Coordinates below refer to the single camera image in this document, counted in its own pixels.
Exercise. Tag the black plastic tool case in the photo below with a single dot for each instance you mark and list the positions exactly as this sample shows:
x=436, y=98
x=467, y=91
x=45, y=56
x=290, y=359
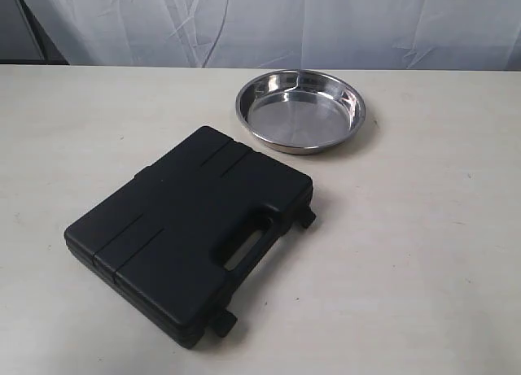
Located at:
x=179, y=239

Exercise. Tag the round stainless steel bowl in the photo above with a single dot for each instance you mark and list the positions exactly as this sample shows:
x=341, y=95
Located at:
x=300, y=112

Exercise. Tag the white backdrop curtain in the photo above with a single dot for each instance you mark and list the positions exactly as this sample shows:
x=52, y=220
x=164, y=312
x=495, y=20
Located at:
x=321, y=34

